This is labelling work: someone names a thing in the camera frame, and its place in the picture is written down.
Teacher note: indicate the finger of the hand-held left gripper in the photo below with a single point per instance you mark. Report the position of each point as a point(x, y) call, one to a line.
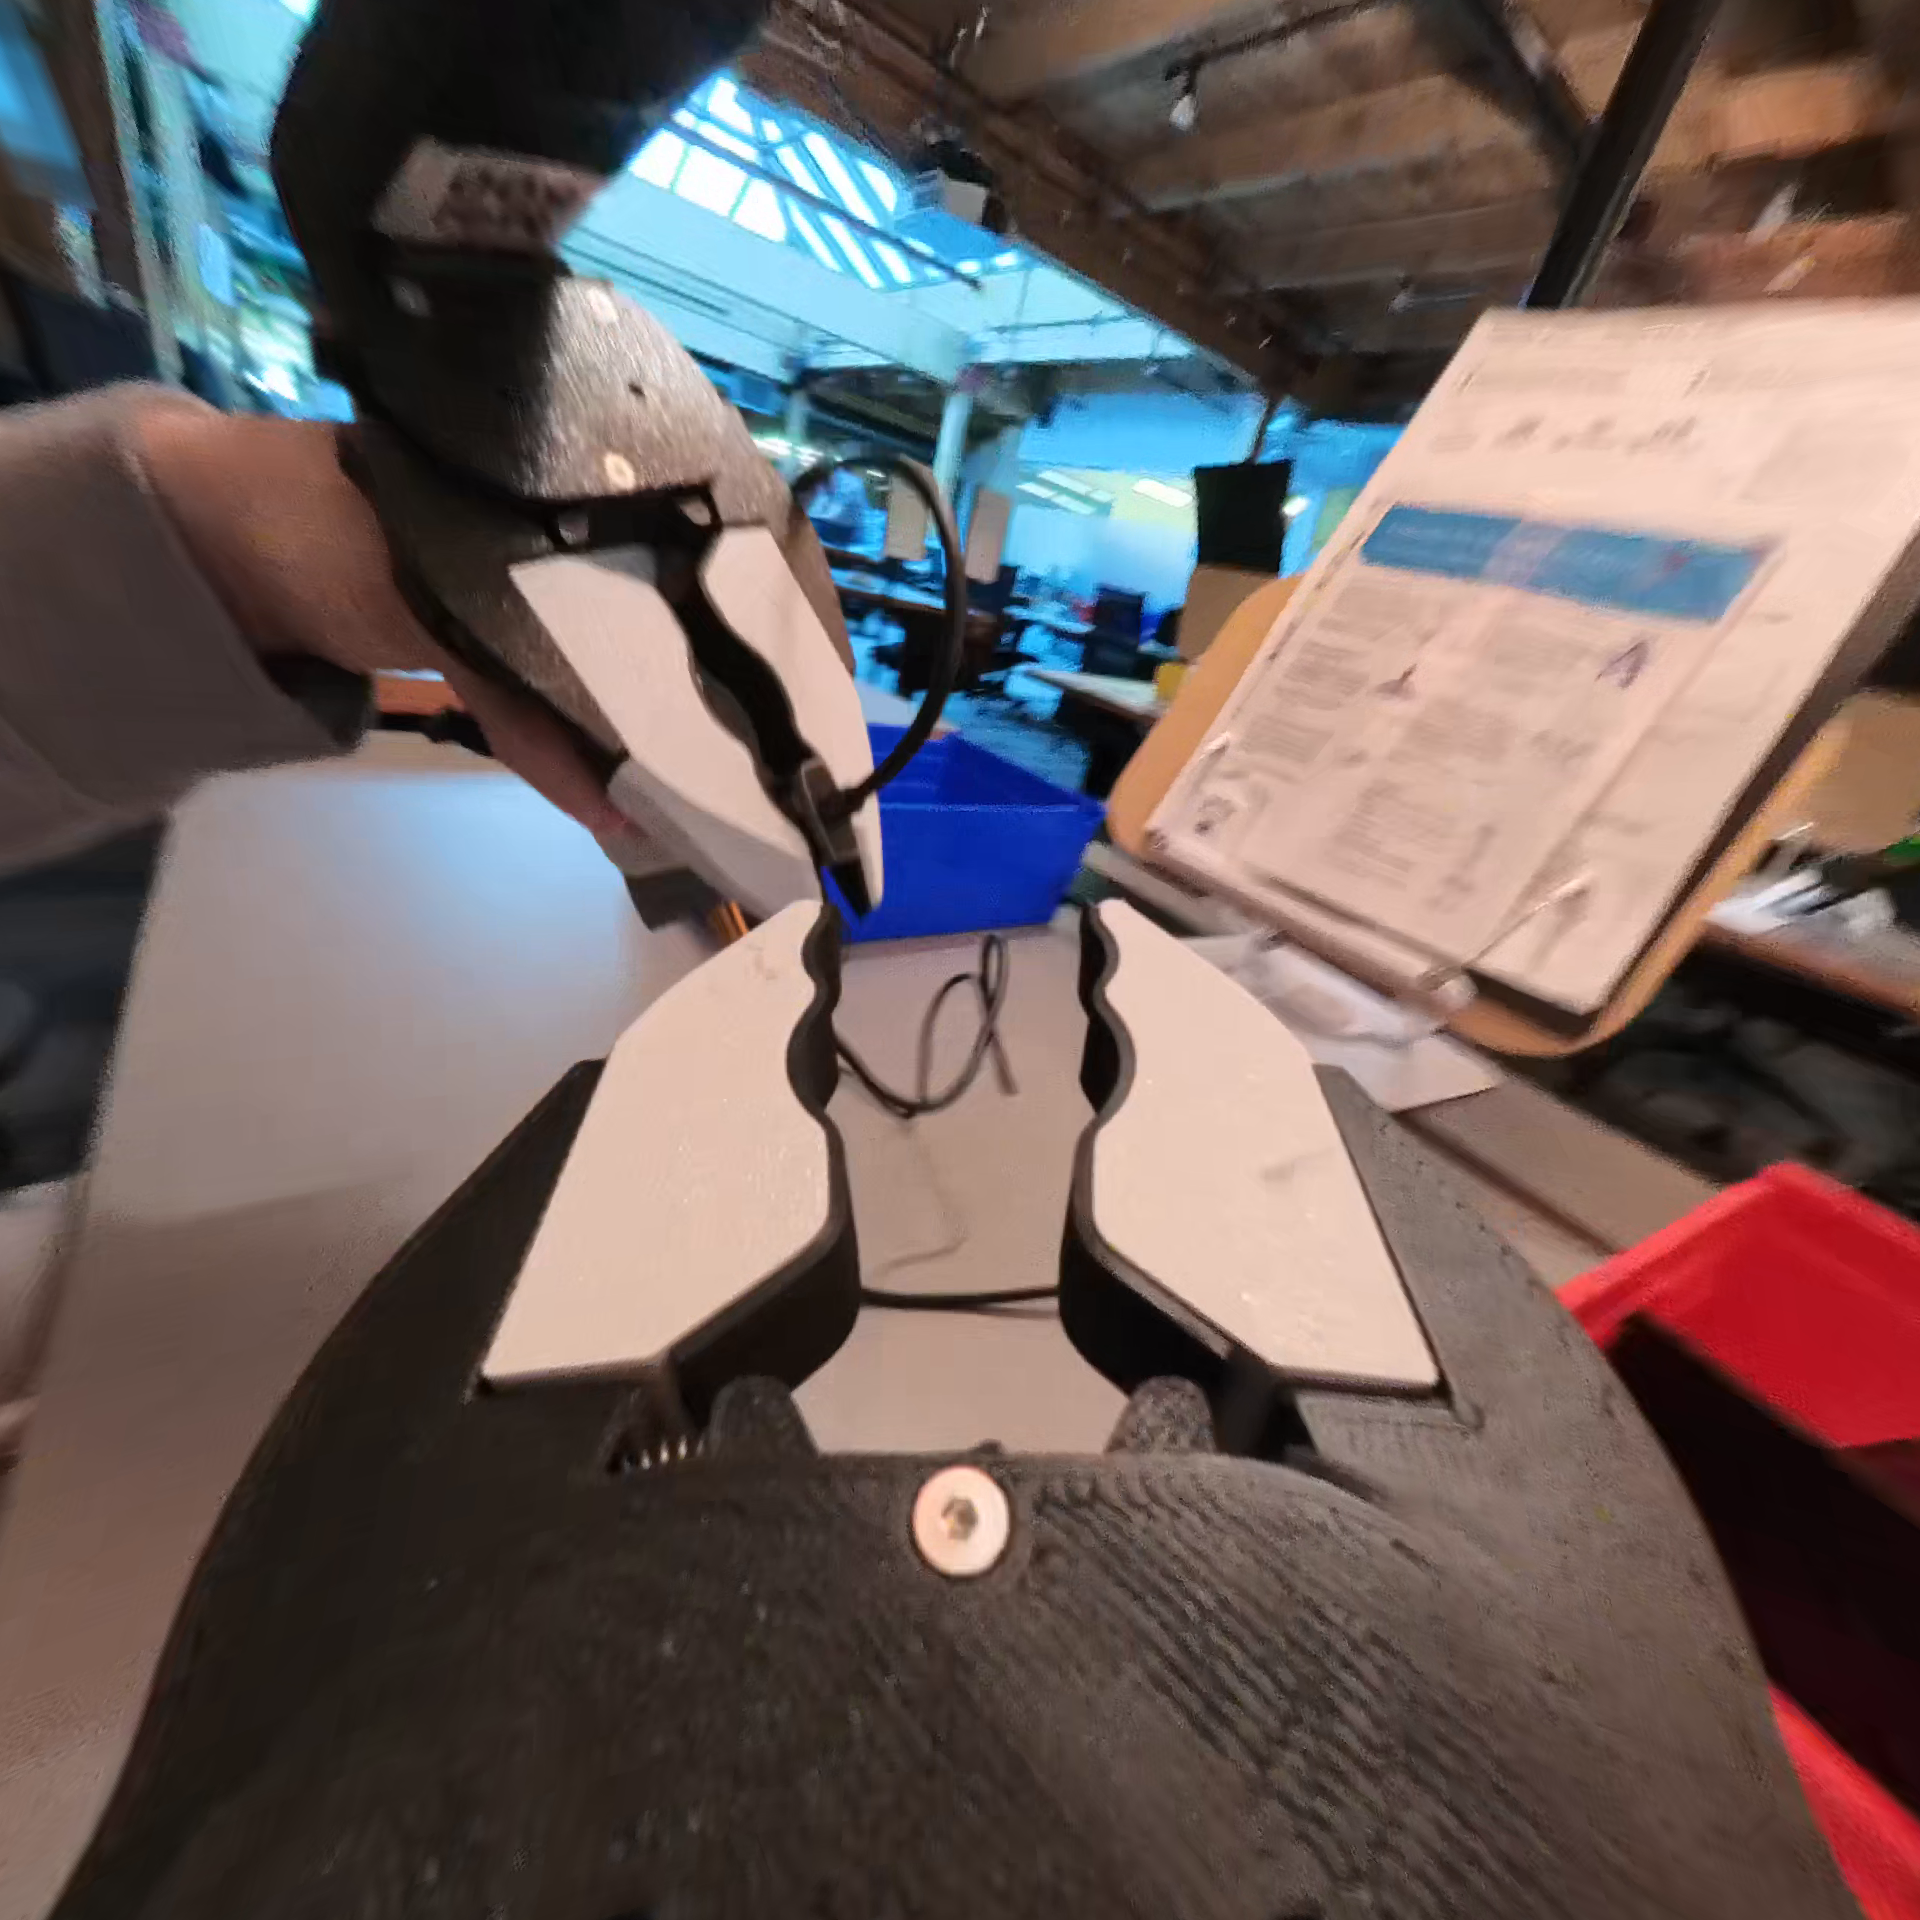
point(804, 662)
point(630, 676)

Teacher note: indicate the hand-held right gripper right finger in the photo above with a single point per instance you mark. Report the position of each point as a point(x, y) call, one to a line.
point(1253, 1201)

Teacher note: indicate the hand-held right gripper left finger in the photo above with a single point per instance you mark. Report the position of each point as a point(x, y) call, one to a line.
point(674, 1185)

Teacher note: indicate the grey desk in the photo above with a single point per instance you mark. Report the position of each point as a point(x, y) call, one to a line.
point(330, 974)

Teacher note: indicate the person's left hand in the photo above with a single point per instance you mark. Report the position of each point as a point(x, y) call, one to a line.
point(285, 541)

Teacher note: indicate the white paper sheet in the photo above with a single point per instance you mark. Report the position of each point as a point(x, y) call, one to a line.
point(1350, 1037)

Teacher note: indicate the blue plastic bin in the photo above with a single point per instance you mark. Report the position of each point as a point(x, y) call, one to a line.
point(974, 856)

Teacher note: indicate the wooden document stand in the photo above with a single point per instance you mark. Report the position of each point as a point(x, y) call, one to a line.
point(1184, 721)

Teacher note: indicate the black monitor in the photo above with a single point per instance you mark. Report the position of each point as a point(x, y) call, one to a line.
point(1242, 517)

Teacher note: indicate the red plastic bin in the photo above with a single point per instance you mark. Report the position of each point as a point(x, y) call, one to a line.
point(1769, 1276)

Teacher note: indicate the black metal pole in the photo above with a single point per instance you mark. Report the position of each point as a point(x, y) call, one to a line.
point(1628, 150)

